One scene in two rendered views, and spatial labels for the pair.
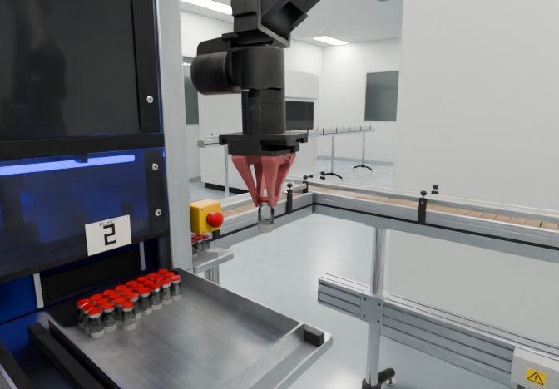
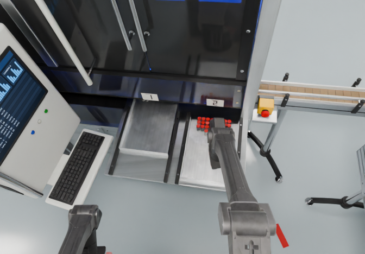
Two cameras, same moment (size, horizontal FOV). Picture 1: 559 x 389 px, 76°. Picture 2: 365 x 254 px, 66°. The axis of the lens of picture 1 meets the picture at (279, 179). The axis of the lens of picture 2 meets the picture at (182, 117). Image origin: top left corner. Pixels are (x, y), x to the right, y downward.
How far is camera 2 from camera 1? 105 cm
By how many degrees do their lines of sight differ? 70
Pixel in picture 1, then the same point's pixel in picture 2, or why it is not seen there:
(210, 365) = (207, 167)
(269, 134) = (213, 159)
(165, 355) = (203, 153)
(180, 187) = (251, 98)
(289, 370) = (219, 189)
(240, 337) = not seen: hidden behind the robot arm
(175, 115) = (255, 77)
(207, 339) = not seen: hidden behind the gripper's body
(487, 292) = not seen: outside the picture
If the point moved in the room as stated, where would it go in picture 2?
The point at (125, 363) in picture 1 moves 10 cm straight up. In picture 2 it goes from (194, 147) to (193, 138)
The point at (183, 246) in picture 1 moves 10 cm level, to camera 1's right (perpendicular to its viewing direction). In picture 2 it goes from (247, 113) to (259, 128)
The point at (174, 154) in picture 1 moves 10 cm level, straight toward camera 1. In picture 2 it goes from (250, 88) to (236, 102)
